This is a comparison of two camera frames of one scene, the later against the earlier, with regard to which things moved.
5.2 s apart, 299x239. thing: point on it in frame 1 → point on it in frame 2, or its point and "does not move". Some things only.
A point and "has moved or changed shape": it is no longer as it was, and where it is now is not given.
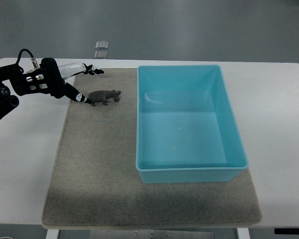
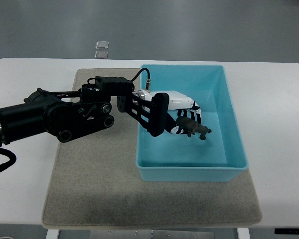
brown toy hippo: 102,96 has moved or changed shape
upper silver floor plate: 102,45 does not move
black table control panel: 291,231 does not move
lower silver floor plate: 101,55 does not move
